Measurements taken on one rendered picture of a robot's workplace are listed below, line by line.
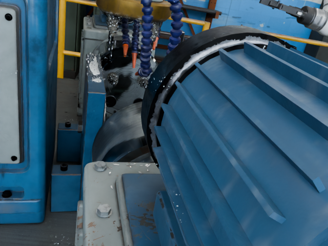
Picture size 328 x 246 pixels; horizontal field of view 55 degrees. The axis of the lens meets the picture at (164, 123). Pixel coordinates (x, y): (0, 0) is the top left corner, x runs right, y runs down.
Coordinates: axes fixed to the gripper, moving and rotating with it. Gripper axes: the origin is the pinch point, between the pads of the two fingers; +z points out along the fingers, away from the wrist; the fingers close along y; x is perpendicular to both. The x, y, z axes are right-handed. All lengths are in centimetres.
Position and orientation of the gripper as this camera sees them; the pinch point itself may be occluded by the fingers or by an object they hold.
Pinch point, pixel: (268, 2)
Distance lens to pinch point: 149.0
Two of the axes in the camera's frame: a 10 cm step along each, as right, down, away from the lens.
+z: -9.5, -2.3, -2.2
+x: -3.1, 8.6, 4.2
